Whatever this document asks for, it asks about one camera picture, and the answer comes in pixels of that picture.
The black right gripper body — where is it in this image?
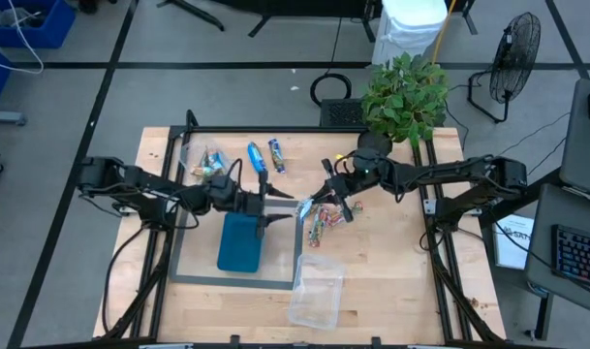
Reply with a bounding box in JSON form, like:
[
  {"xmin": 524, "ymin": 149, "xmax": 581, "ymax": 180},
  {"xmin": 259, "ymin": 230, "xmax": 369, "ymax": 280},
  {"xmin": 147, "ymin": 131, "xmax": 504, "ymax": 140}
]
[{"xmin": 321, "ymin": 157, "xmax": 369, "ymax": 224}]

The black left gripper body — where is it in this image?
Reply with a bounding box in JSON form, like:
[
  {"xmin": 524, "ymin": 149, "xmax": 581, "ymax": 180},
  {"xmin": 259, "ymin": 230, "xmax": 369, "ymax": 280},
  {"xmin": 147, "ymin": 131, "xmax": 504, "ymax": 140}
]
[{"xmin": 207, "ymin": 169, "xmax": 270, "ymax": 239}]

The teal plastic bin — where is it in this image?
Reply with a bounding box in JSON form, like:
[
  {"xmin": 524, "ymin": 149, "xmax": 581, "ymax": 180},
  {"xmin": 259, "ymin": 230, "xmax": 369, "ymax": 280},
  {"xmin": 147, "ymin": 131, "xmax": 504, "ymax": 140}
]
[{"xmin": 216, "ymin": 211, "xmax": 267, "ymax": 274}]

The blue white granola bar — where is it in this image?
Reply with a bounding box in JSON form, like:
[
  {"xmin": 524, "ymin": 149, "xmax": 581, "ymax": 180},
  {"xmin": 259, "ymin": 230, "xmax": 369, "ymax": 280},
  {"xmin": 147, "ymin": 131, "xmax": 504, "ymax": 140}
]
[{"xmin": 207, "ymin": 148, "xmax": 228, "ymax": 174}]

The grey bordered silicone mat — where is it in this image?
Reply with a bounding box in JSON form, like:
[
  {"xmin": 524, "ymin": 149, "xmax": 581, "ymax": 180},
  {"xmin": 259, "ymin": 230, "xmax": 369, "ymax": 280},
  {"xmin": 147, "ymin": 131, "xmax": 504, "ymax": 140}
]
[{"xmin": 168, "ymin": 195, "xmax": 305, "ymax": 292}]

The black plant pot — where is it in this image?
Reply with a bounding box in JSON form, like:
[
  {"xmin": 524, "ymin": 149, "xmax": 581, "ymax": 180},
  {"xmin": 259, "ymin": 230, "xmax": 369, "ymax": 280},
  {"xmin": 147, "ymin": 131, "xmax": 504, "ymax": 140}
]
[{"xmin": 357, "ymin": 130, "xmax": 393, "ymax": 157}]

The bag of wrapped candies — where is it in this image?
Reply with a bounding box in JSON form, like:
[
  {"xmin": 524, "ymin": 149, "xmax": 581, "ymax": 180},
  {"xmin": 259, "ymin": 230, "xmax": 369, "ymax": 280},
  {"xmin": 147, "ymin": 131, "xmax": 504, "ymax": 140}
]
[{"xmin": 177, "ymin": 137, "xmax": 238, "ymax": 189}]

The black vented box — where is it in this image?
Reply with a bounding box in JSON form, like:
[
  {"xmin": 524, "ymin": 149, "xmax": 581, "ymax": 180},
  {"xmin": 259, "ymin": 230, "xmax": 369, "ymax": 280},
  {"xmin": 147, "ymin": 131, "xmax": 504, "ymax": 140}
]
[{"xmin": 319, "ymin": 98, "xmax": 369, "ymax": 129}]

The large clear plastic container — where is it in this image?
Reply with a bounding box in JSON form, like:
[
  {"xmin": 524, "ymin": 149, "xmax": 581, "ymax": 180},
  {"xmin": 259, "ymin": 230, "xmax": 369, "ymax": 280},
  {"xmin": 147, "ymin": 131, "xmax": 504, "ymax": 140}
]
[{"xmin": 287, "ymin": 252, "xmax": 347, "ymax": 333}]

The green leafy plant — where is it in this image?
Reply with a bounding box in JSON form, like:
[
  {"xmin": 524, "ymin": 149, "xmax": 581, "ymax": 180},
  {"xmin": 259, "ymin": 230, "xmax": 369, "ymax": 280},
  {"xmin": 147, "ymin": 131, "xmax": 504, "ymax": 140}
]
[{"xmin": 360, "ymin": 51, "xmax": 450, "ymax": 149}]

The white trash bin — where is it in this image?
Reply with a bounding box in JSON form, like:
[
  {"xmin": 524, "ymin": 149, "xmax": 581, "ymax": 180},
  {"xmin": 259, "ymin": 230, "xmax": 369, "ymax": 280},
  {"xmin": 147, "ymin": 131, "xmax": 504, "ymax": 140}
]
[{"xmin": 370, "ymin": 0, "xmax": 450, "ymax": 68}]

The white paper sheet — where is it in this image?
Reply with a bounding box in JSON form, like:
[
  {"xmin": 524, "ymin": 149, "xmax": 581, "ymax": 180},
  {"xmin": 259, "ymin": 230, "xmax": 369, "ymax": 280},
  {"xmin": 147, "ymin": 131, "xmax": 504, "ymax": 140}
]
[{"xmin": 492, "ymin": 213, "xmax": 537, "ymax": 271}]

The black equipment stand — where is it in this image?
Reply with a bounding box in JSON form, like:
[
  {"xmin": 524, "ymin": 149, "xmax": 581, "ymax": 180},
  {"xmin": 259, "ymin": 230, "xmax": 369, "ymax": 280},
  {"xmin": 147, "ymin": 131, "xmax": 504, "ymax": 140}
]
[{"xmin": 156, "ymin": 0, "xmax": 480, "ymax": 39}]

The grey desk with keyboard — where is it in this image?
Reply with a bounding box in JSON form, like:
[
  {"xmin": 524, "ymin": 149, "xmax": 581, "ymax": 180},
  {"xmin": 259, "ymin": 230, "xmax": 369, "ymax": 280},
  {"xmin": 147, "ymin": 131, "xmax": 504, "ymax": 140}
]
[{"xmin": 524, "ymin": 182, "xmax": 590, "ymax": 340}]

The black floor fan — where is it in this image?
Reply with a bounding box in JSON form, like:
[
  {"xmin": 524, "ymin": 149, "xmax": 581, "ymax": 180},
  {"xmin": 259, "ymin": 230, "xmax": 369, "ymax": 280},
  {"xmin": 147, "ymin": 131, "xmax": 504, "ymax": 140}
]
[{"xmin": 466, "ymin": 11, "xmax": 543, "ymax": 125}]

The grey desk surface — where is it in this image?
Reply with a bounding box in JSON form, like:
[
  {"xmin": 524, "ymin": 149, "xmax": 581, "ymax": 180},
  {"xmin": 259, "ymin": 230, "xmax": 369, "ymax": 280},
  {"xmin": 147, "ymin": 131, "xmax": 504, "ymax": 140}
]
[{"xmin": 558, "ymin": 77, "xmax": 590, "ymax": 201}]

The black backlit keyboard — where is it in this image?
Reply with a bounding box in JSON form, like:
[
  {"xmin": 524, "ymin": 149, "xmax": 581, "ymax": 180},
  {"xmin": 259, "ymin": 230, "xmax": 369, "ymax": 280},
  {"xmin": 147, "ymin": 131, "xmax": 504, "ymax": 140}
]
[{"xmin": 550, "ymin": 223, "xmax": 590, "ymax": 292}]

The grey metal bar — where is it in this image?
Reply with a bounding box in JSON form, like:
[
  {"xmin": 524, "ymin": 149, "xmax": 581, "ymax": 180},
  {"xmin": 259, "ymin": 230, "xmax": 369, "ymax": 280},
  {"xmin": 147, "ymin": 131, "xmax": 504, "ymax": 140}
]
[{"xmin": 0, "ymin": 110, "xmax": 28, "ymax": 128}]

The large blue crate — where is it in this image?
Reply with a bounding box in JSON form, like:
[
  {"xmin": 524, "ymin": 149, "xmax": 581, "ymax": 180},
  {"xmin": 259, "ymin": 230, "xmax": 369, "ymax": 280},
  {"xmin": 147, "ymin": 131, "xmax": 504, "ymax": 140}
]
[{"xmin": 0, "ymin": 0, "xmax": 78, "ymax": 50}]

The black aluminium table frame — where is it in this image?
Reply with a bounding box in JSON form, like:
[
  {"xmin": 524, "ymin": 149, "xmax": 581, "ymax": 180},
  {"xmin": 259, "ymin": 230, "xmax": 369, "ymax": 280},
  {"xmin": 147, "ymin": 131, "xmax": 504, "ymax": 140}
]
[{"xmin": 93, "ymin": 109, "xmax": 507, "ymax": 349}]

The black coiled cable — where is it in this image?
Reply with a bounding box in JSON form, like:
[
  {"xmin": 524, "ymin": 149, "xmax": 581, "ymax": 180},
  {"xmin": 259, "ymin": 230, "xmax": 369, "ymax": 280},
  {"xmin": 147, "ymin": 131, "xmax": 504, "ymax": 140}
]
[{"xmin": 309, "ymin": 71, "xmax": 354, "ymax": 109}]

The yellow floor cord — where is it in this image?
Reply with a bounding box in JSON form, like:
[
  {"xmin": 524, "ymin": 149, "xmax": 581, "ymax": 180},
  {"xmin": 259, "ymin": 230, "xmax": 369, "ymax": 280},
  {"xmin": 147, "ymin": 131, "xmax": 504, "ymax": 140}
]
[{"xmin": 429, "ymin": 0, "xmax": 458, "ymax": 65}]

